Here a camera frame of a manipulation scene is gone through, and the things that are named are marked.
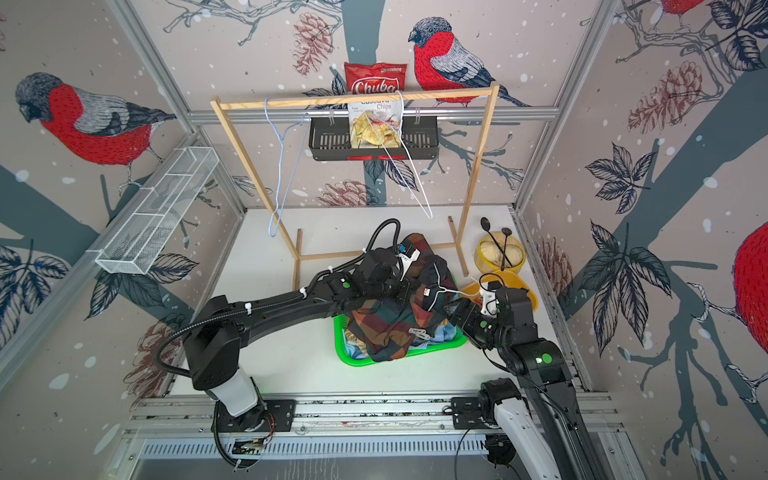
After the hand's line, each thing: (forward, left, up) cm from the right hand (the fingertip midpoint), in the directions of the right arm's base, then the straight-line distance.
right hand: (447, 310), depth 71 cm
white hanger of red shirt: (+8, -1, -3) cm, 8 cm away
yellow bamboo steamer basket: (+27, -18, -14) cm, 36 cm away
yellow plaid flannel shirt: (-4, +25, -10) cm, 27 cm away
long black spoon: (+39, -18, -12) cm, 45 cm away
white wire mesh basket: (+9, +77, +12) cm, 78 cm away
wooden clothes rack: (+32, +51, -17) cm, 63 cm away
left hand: (+8, +5, 0) cm, 10 cm away
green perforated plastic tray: (+1, +28, -11) cm, 30 cm away
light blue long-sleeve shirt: (0, -1, -15) cm, 15 cm away
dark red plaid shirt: (-2, +13, -3) cm, 14 cm away
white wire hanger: (+59, +54, +6) cm, 80 cm away
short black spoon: (+39, -26, -14) cm, 49 cm away
